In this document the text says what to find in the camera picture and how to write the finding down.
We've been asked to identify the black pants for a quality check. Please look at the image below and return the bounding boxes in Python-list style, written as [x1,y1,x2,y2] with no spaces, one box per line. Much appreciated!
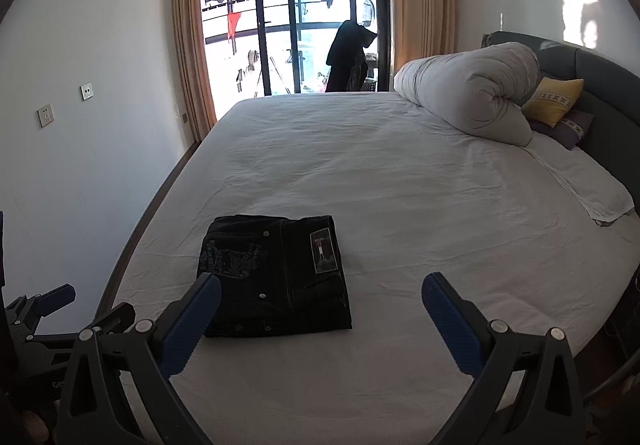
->
[198,214,352,338]

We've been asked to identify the white bed sheet mattress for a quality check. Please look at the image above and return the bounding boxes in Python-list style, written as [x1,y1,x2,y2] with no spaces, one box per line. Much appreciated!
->
[117,93,639,444]

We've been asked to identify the folded white sheet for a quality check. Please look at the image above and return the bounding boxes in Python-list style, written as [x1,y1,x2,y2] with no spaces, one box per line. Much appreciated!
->
[523,132,634,226]

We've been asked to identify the purple pillow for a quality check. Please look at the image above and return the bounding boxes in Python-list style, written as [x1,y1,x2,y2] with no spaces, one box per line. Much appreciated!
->
[529,109,594,150]

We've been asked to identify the rolled white duvet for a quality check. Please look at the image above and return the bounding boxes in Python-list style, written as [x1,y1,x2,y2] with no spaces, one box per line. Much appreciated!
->
[394,42,539,146]

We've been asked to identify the yellow pillow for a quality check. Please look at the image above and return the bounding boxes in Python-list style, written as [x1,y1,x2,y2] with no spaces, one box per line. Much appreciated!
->
[522,77,584,128]

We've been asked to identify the dark upholstered headboard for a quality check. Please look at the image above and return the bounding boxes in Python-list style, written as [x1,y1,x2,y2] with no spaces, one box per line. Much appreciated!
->
[482,31,639,213]

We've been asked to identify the black garment on chair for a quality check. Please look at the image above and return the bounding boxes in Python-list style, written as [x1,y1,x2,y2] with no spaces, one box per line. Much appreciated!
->
[326,20,378,92]

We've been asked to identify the red hanging cloth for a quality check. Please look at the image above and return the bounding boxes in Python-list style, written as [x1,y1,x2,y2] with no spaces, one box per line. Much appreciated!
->
[227,12,242,40]

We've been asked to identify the orange curtain left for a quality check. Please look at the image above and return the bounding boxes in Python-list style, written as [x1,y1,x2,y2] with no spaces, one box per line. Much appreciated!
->
[171,0,217,143]

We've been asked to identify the white wall socket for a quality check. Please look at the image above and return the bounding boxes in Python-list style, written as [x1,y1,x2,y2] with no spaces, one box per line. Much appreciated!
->
[37,104,54,128]

